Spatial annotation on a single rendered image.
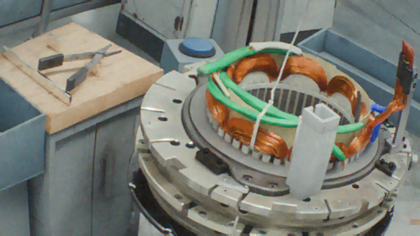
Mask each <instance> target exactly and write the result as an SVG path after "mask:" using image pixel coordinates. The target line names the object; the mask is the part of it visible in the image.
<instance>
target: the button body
mask: <svg viewBox="0 0 420 236"><path fill-rule="evenodd" d="M183 40H184V39H165V41H164V45H163V51H162V57H161V60H160V66H159V68H161V69H163V76H164V75H167V74H168V73H170V72H172V71H176V72H178V73H181V74H183V73H182V71H183V67H184V66H188V65H191V64H194V63H198V62H201V61H205V62H207V61H211V60H217V59H220V58H222V57H223V56H224V55H225V54H224V52H223V51H222V50H221V49H220V47H219V46H218V44H216V42H215V41H214V39H207V40H208V41H209V42H210V43H212V44H213V46H214V47H215V49H216V50H217V51H216V55H215V56H214V57H211V58H207V59H198V58H193V57H188V56H186V55H185V54H183V53H181V52H180V51H179V50H178V44H179V43H180V42H182V41H183Z"/></svg>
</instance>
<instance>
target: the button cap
mask: <svg viewBox="0 0 420 236"><path fill-rule="evenodd" d="M182 48H183V49H185V50H186V51H188V52H192V53H196V54H209V53H211V52H212V49H213V44H212V43H210V42H209V41H208V40H206V39H202V38H198V37H189V38H187V39H184V40H183V43H182Z"/></svg>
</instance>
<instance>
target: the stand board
mask: <svg viewBox="0 0 420 236"><path fill-rule="evenodd" d="M49 33H52V34H54V35H56V36H57V37H58V38H60V39H62V44H61V49H60V52H56V51H55V50H52V49H51V48H50V47H49V46H47V44H48V34H49ZM110 44H112V46H111V47H110V48H109V49H108V50H107V52H112V51H117V50H122V52H120V53H119V54H116V55H113V56H109V57H104V58H103V59H101V60H100V62H102V66H101V73H100V77H98V78H97V77H96V76H94V75H92V74H90V73H89V74H88V75H87V77H86V80H85V81H84V82H82V84H80V85H78V87H76V88H75V89H73V90H72V91H71V92H68V93H69V94H71V95H72V99H71V105H70V106H67V105H65V104H64V103H63V102H62V101H61V100H59V99H57V98H56V97H55V96H54V95H53V94H51V93H50V92H49V91H48V90H47V89H45V88H43V87H42V86H40V85H39V84H38V83H36V82H35V81H34V80H33V79H31V78H30V77H29V76H28V75H27V74H25V73H24V72H23V71H21V70H20V69H18V68H17V67H16V66H15V65H13V64H12V63H11V62H10V61H8V60H7V59H6V58H5V57H4V56H3V55H2V54H0V75H1V77H3V78H4V79H5V80H6V81H7V82H8V83H9V84H11V86H13V87H14V88H16V89H17V90H18V91H19V92H20V93H22V94H23V95H24V96H26V97H27V99H29V100H30V101H31V102H32V103H33V104H35V105H36V106H37V107H38V108H39V109H41V110H42V111H43V112H44V113H45V114H46V121H45V129H46V132H48V134H50V135H52V134H54V133H56V132H57V131H59V130H63V129H65V128H67V127H69V126H70V125H73V124H77V123H79V122H81V121H82V120H85V119H87V118H89V117H91V116H94V115H96V114H98V113H100V112H101V111H105V110H107V109H109V108H111V107H114V106H116V105H118V104H120V103H123V102H126V101H128V100H130V99H132V98H136V97H138V96H139V95H142V94H145V93H147V92H148V90H149V89H150V87H151V86H152V85H153V84H155V82H156V81H158V80H159V79H161V78H162V77H163V69H161V68H159V67H157V66H155V65H153V64H151V63H150V62H148V61H145V60H144V59H143V58H140V57H138V56H136V55H135V54H134V53H131V52H129V51H127V50H125V49H124V48H121V47H119V46H117V45H115V44H114V43H111V42H110V41H108V40H106V39H105V38H102V37H101V36H99V35H96V34H95V33H92V32H91V31H90V30H87V29H85V28H84V27H81V26H80V25H77V24H76V23H74V22H72V23H70V24H69V25H64V26H62V27H59V28H57V29H55V30H53V31H51V32H48V33H46V34H42V35H40V36H39V37H38V38H35V39H32V40H30V41H27V42H25V43H23V44H21V45H19V46H17V47H16V48H13V49H11V51H12V52H14V53H15V54H16V55H17V56H19V57H21V59H23V60H24V61H25V62H28V64H30V65H31V66H33V67H34V68H35V69H37V70H38V66H39V58H41V57H49V56H51V55H54V54H58V53H63V54H64V56H67V55H69V54H78V53H82V52H94V51H98V50H99V49H101V48H104V47H106V46H107V45H110ZM82 67H84V60H78V61H67V62H64V63H63V64H62V66H58V67H56V68H52V69H48V70H41V71H40V72H41V73H42V74H43V75H45V76H46V77H47V78H49V79H50V80H51V81H53V82H54V83H56V84H58V85H59V86H60V87H61V88H63V89H65V90H66V80H67V79H69V77H71V76H72V75H73V74H74V73H75V72H76V71H78V70H79V69H81V68H82Z"/></svg>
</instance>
